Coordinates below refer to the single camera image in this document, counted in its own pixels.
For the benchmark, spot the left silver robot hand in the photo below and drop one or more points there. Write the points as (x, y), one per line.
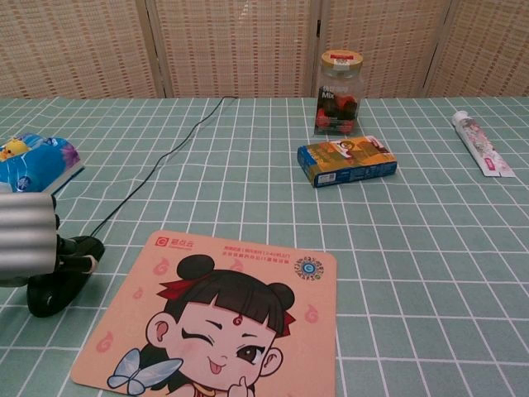
(25, 235)

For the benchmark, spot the cartoon girl mouse pad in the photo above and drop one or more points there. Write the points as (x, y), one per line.
(231, 331)

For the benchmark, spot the blue tissue pack with duck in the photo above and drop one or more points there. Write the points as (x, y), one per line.
(33, 165)

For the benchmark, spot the woven bamboo folding screen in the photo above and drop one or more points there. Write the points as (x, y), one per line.
(231, 45)

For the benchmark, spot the blue and yellow snack box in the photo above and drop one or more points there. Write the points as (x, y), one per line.
(347, 163)

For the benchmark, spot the glass jar with yellow lid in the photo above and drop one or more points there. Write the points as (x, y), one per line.
(339, 99)

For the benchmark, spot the green checkered tablecloth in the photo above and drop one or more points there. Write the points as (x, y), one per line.
(413, 269)

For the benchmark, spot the floral white toothpaste tube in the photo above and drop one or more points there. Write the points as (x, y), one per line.
(481, 142)

